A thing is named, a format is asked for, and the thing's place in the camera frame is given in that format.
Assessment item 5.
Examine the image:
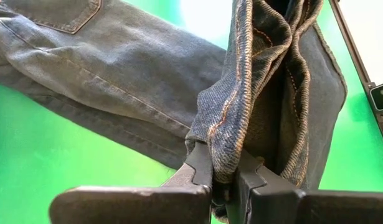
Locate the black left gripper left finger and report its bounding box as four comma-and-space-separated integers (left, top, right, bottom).
49, 142, 214, 224

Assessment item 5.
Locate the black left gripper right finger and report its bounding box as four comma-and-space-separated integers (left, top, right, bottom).
226, 151, 383, 224

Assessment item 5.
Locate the black garment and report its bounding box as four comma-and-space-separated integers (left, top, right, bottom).
0, 0, 348, 224

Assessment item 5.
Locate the black frame corner plate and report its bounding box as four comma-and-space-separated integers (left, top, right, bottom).
369, 81, 383, 111

